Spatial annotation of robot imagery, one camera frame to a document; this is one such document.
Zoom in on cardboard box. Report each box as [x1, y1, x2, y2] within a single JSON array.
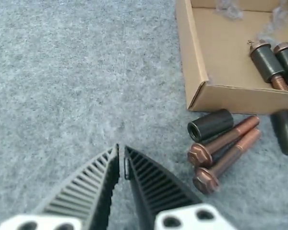
[[174, 0, 288, 115]]

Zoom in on copper flange bolt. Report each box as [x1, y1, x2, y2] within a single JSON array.
[[192, 128, 262, 195], [187, 115, 260, 168]]

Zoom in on black metal sleeve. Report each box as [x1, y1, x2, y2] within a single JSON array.
[[187, 108, 235, 145], [270, 109, 288, 156]]

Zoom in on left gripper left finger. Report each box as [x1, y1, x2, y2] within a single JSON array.
[[0, 143, 120, 230]]

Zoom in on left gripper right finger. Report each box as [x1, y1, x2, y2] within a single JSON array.
[[123, 145, 238, 230]]

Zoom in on clear plastic wrap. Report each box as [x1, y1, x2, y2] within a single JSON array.
[[215, 0, 288, 43]]

